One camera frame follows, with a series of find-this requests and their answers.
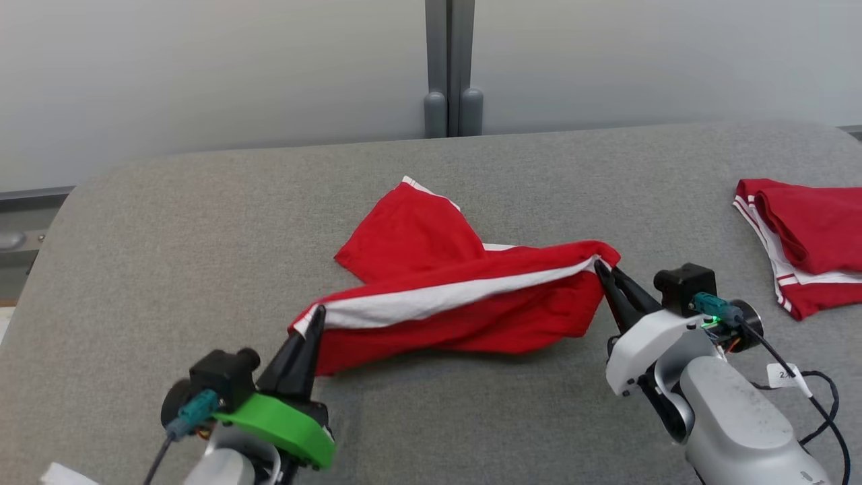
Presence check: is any teal left camera connector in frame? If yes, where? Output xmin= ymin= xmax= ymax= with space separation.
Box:
xmin=166 ymin=389 xmax=224 ymax=441

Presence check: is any teal right camera connector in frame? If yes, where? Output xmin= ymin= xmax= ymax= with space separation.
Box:
xmin=692 ymin=292 xmax=745 ymax=328

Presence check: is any grey metal door frame post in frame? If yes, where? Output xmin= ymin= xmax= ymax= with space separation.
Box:
xmin=424 ymin=0 xmax=485 ymax=139

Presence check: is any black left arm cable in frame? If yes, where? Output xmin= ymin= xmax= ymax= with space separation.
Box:
xmin=142 ymin=434 xmax=178 ymax=485

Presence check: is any teal camera connector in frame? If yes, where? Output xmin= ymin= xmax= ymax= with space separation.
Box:
xmin=166 ymin=389 xmax=224 ymax=441
xmin=692 ymin=292 xmax=745 ymax=328

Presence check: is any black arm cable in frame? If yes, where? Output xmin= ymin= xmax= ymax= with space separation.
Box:
xmin=142 ymin=434 xmax=178 ymax=485
xmin=739 ymin=322 xmax=853 ymax=485

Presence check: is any red jersey with striped trim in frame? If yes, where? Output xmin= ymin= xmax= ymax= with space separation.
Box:
xmin=733 ymin=178 xmax=862 ymax=321

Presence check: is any grey fabric sofa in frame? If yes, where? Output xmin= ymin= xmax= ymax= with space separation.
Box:
xmin=0 ymin=121 xmax=862 ymax=485

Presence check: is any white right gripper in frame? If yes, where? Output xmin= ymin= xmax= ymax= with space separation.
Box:
xmin=594 ymin=260 xmax=715 ymax=397

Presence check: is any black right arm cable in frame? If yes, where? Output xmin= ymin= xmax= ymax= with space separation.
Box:
xmin=739 ymin=322 xmax=853 ymax=485

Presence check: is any red Bulls garment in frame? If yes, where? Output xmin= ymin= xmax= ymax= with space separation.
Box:
xmin=288 ymin=176 xmax=622 ymax=377

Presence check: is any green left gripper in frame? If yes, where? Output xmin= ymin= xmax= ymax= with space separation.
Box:
xmin=214 ymin=305 xmax=336 ymax=471

